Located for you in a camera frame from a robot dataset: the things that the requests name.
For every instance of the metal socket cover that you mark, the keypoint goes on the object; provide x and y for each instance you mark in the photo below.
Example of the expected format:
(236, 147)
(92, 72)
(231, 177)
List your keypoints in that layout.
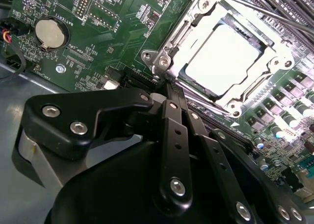
(197, 29)

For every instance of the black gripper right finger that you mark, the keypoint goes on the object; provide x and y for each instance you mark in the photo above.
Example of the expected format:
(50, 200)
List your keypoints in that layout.
(213, 160)

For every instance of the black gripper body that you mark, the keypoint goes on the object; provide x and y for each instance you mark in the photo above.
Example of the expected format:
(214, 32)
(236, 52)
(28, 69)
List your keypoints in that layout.
(110, 189)

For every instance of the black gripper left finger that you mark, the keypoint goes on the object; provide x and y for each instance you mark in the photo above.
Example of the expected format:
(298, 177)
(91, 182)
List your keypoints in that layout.
(73, 111)

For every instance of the silver CPU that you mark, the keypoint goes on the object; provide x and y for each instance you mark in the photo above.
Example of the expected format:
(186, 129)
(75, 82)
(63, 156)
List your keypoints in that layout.
(220, 62)

